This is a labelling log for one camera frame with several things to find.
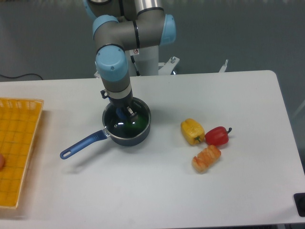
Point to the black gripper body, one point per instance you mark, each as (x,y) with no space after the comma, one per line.
(121,100)

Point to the glass pot lid blue knob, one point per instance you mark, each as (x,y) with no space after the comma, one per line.
(117,122)

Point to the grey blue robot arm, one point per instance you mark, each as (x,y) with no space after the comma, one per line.
(120,26)

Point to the green bell pepper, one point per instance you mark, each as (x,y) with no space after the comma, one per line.
(136,127)

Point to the yellow bell pepper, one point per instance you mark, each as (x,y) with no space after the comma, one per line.
(192,131)

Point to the orange shrimp sushi toy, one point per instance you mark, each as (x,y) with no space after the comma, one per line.
(206,158)

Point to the red bell pepper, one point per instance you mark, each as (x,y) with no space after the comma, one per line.
(218,136)

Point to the yellow woven basket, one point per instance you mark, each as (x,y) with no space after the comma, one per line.
(19,120)

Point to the black device at table edge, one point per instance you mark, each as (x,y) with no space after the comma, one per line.
(300,203)

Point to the dark pot blue handle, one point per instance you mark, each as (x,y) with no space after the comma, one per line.
(99,136)

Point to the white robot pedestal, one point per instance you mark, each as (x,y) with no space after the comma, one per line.
(145,62)

